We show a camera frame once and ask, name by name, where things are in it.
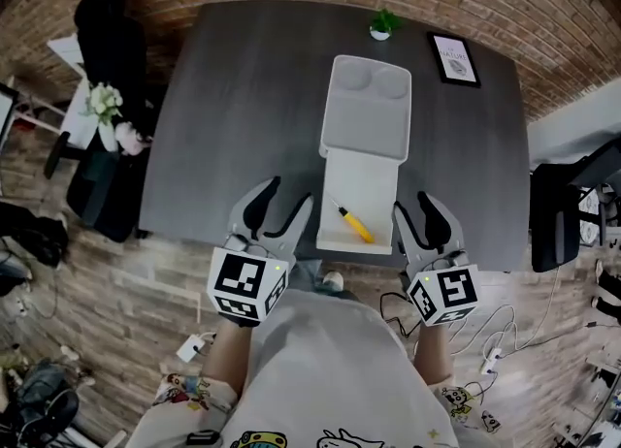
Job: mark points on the white power strip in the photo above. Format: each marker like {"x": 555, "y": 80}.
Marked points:
{"x": 491, "y": 360}

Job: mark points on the person's grey printed shirt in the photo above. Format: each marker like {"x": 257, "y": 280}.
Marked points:
{"x": 330, "y": 378}

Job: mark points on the black phone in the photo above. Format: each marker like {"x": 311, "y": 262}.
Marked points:
{"x": 204, "y": 438}

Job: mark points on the black mesh office chair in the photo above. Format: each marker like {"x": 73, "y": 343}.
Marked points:
{"x": 555, "y": 218}

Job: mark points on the white flower bouquet in vase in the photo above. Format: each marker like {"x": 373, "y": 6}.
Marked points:
{"x": 104, "y": 102}

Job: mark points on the person's shoe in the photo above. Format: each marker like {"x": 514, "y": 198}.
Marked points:
{"x": 333, "y": 281}

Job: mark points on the person's jeans leg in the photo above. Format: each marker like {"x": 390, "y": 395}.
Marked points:
{"x": 305, "y": 275}

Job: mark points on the computer monitor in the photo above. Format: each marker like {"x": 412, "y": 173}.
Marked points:
{"x": 6, "y": 111}

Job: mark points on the black office chair with jacket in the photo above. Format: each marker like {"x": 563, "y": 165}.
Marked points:
{"x": 111, "y": 73}

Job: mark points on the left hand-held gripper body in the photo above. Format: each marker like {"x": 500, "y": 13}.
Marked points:
{"x": 247, "y": 276}

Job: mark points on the pink plush toy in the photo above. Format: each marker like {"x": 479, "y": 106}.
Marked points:
{"x": 130, "y": 138}

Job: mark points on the white side desk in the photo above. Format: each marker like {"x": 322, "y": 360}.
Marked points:
{"x": 73, "y": 97}

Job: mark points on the person's right forearm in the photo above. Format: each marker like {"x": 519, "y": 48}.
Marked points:
{"x": 433, "y": 351}

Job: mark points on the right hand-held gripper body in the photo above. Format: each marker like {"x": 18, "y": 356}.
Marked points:
{"x": 444, "y": 291}

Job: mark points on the white power adapter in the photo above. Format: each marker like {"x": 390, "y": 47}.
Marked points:
{"x": 190, "y": 348}

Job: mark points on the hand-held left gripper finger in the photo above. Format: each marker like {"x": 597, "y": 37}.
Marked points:
{"x": 296, "y": 223}
{"x": 259, "y": 203}

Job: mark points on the person's left forearm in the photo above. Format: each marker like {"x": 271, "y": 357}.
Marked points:
{"x": 228, "y": 354}

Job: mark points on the black framed picture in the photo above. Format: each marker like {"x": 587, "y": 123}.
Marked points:
{"x": 454, "y": 59}

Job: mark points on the white plastic box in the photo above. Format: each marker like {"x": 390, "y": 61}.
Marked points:
{"x": 361, "y": 126}

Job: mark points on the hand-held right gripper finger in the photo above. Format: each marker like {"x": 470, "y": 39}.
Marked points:
{"x": 436, "y": 223}
{"x": 407, "y": 237}

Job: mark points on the small green potted plant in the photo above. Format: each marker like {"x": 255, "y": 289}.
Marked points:
{"x": 384, "y": 24}

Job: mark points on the dark backpack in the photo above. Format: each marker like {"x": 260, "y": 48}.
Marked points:
{"x": 41, "y": 402}

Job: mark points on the black bag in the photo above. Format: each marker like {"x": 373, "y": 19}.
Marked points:
{"x": 34, "y": 235}

